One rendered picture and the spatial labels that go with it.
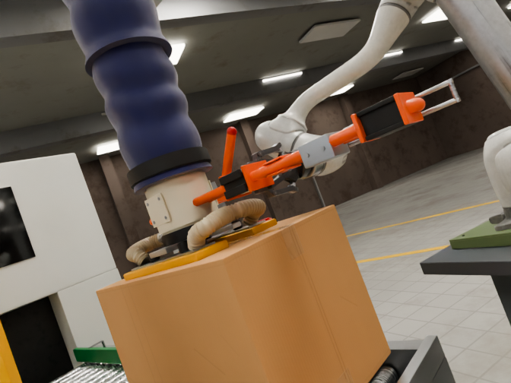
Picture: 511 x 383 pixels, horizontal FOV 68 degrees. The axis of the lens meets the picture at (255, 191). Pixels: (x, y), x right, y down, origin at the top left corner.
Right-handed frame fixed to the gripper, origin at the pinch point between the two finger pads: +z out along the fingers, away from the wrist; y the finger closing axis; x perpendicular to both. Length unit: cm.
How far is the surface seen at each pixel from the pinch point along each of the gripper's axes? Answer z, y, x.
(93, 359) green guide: -21, 58, 193
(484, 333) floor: -154, 118, 20
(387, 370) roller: -27, 62, 3
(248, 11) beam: -361, -238, 225
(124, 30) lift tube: 5.5, -46.1, 16.6
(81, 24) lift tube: 11, -52, 24
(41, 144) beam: -226, -243, 671
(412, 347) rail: -30, 57, -5
